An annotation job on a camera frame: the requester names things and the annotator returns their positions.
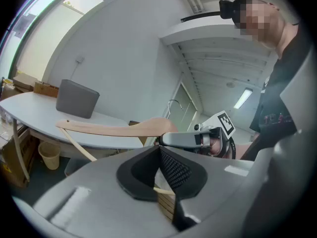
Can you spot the wooden clothes hanger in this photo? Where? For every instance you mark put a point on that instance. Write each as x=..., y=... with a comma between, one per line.
x=111, y=129

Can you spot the black head camera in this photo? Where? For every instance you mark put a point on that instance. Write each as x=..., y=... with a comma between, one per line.
x=226, y=9

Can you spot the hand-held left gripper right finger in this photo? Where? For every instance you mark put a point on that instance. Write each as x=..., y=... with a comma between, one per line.
x=218, y=182

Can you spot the person's head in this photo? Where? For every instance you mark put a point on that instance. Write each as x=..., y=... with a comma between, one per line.
x=262, y=18

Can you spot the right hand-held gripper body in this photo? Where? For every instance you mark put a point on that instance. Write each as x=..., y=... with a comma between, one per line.
x=225, y=123

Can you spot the flat cardboard box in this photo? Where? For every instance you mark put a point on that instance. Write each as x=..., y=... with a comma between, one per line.
x=24, y=80

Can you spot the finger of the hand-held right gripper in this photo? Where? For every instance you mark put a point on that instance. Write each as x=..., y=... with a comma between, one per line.
x=180, y=139

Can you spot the wicker wastebasket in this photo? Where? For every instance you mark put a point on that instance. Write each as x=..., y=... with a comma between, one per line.
x=49, y=155

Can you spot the yellow plastic lid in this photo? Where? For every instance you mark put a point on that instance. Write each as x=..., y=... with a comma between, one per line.
x=7, y=80

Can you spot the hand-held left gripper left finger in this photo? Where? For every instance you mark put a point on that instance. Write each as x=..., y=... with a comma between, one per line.
x=99, y=207

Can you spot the white wall socket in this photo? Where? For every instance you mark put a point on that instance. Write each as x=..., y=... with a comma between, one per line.
x=79, y=59

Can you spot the wooden slatted board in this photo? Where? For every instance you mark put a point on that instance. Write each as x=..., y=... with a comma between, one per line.
x=166, y=204

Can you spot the person's right hand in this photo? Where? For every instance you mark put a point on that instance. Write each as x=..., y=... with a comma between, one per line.
x=214, y=145

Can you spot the cardboard boxes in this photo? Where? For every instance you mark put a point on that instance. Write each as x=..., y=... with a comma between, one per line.
x=45, y=89

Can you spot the glass sliding door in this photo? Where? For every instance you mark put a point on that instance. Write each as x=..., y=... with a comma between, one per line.
x=37, y=33

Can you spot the taped cardboard cartons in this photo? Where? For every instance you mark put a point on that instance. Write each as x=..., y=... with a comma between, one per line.
x=13, y=157

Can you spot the white table leg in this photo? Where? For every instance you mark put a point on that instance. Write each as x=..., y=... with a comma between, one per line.
x=19, y=152

